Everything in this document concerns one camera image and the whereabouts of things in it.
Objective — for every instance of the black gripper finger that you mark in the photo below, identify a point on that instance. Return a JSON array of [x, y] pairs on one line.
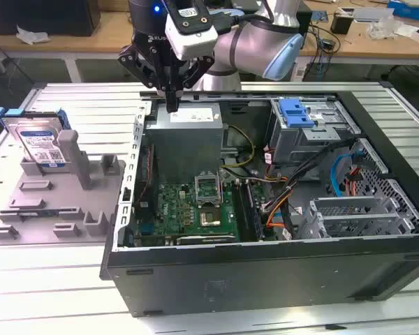
[[139, 66], [199, 71]]

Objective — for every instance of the black computer tower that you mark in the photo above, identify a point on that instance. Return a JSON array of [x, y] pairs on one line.
[[56, 17]]

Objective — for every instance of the clear plastic bags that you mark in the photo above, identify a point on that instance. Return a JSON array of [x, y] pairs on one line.
[[384, 29]]

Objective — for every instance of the green motherboard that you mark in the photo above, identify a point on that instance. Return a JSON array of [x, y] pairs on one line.
[[174, 206]]

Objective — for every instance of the black RAM slot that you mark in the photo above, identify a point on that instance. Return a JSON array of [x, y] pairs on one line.
[[239, 213]]

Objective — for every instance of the blue drive carrier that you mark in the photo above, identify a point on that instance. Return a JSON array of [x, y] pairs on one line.
[[295, 115]]

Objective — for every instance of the white label tag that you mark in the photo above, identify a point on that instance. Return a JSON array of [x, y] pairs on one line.
[[300, 71]]

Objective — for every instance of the grey parts rack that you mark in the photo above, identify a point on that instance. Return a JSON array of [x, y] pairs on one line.
[[56, 195]]

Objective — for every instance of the black PC case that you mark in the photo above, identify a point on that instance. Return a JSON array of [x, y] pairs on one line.
[[265, 279]]

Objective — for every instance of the green RAM stick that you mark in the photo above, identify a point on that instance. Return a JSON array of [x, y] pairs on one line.
[[38, 213]]

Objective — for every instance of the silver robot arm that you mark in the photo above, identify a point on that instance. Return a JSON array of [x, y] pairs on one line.
[[251, 45]]

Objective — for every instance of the wooden desk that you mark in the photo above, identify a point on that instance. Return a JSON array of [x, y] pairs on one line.
[[90, 45]]

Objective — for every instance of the black graphics card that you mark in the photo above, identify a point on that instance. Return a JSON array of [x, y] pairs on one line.
[[206, 239]]

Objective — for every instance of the blue cardboard box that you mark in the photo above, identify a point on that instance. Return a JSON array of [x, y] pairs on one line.
[[408, 8]]

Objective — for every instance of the small black open box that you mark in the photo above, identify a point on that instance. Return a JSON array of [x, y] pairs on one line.
[[342, 24]]

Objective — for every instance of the crumpled white paper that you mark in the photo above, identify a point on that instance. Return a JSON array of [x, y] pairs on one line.
[[31, 35]]

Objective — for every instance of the hard disk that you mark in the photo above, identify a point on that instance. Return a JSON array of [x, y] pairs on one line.
[[38, 139]]

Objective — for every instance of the grey power supply unit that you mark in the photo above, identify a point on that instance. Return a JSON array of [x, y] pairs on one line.
[[185, 146]]

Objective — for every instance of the grey metal drive cage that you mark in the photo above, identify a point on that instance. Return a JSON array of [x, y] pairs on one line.
[[300, 146]]

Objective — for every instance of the CPU socket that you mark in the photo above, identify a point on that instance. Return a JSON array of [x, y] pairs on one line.
[[209, 218]]

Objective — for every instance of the black RAM stick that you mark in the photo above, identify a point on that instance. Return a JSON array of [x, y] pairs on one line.
[[255, 213]]

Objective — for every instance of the grey metal disk bay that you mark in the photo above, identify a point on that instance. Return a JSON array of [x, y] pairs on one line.
[[370, 209]]

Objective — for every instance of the black case fan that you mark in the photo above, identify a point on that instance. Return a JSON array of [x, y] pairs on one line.
[[148, 181]]

